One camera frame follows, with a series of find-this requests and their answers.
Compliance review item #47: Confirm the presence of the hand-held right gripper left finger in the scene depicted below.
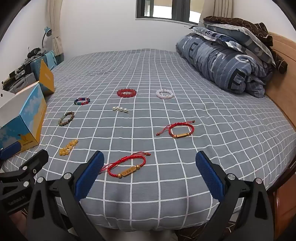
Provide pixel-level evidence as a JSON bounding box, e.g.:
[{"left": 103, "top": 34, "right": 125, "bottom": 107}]
[{"left": 25, "top": 151, "right": 105, "bottom": 241}]

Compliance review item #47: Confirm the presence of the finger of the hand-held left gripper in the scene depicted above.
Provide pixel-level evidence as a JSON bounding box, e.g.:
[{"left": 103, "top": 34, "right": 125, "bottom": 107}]
[
  {"left": 0, "top": 149, "right": 49, "bottom": 186},
  {"left": 0, "top": 142, "right": 20, "bottom": 161}
]

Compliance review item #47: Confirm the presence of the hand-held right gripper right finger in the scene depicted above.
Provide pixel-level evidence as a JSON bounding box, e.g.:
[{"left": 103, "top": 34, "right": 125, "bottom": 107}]
[{"left": 195, "top": 151, "right": 275, "bottom": 241}]

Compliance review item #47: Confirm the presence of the yellow bead bracelet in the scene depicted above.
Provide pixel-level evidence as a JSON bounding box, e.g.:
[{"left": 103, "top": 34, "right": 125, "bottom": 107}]
[{"left": 59, "top": 138, "right": 79, "bottom": 156}]

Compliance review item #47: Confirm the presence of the blue and orange cardboard box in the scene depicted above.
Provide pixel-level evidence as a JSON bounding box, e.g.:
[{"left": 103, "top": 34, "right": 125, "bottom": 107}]
[{"left": 0, "top": 59, "right": 56, "bottom": 154}]

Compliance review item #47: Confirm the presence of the red cord bracelet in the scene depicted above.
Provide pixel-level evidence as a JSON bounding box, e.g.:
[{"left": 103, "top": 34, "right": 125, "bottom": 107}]
[
  {"left": 156, "top": 120, "right": 195, "bottom": 139},
  {"left": 100, "top": 152, "right": 151, "bottom": 179}
]

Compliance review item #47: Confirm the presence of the brown bead bracelet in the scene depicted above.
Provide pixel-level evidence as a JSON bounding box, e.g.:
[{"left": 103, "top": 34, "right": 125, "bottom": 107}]
[{"left": 58, "top": 111, "right": 75, "bottom": 127}]

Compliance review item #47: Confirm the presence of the multicolour bead bracelet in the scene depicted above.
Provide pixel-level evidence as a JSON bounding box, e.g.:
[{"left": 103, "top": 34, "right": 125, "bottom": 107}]
[{"left": 74, "top": 97, "right": 90, "bottom": 106}]

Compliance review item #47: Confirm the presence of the pearl hair pin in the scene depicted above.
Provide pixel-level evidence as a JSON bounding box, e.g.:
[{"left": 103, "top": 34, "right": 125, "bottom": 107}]
[{"left": 112, "top": 106, "right": 131, "bottom": 115}]

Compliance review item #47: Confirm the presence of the silver case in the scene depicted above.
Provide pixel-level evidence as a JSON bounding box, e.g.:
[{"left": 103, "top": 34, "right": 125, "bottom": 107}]
[{"left": 2, "top": 74, "right": 39, "bottom": 94}]

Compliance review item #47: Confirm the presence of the black bag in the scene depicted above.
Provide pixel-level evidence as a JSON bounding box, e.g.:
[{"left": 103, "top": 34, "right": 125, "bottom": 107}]
[{"left": 27, "top": 47, "right": 47, "bottom": 59}]

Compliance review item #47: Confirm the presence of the folded blue printed quilt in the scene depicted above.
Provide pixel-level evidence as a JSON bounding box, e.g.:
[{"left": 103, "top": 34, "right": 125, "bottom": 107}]
[{"left": 176, "top": 32, "right": 274, "bottom": 99}]

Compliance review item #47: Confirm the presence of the grey checked bedsheet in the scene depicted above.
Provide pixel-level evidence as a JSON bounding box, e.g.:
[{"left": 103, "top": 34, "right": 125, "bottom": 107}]
[{"left": 5, "top": 49, "right": 292, "bottom": 232}]

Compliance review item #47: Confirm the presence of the teal desk lamp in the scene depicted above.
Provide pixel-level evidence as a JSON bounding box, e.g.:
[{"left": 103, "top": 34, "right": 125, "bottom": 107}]
[{"left": 42, "top": 27, "right": 52, "bottom": 50}]

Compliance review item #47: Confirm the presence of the beige curtain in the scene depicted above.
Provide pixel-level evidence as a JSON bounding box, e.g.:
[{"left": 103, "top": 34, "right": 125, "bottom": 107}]
[
  {"left": 214, "top": 0, "right": 234, "bottom": 19},
  {"left": 46, "top": 0, "right": 64, "bottom": 62}
]

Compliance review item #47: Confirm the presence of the blue printed pillow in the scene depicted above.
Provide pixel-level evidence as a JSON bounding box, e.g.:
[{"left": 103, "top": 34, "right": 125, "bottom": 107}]
[{"left": 185, "top": 25, "right": 234, "bottom": 47}]

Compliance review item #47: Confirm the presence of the stack of pillows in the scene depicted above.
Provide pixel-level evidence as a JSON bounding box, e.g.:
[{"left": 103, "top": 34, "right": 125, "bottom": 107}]
[{"left": 203, "top": 16, "right": 288, "bottom": 74}]

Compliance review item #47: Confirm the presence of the dark framed window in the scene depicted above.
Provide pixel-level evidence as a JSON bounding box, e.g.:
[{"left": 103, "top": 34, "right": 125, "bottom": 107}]
[{"left": 135, "top": 0, "right": 205, "bottom": 25}]

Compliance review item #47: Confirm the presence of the red bead bracelet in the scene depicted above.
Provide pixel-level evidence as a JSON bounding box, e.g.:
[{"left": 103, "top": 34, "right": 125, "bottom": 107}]
[{"left": 117, "top": 88, "right": 137, "bottom": 98}]

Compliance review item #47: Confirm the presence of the pale pink bead bracelet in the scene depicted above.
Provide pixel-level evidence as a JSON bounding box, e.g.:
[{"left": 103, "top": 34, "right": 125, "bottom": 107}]
[{"left": 156, "top": 90, "right": 174, "bottom": 100}]

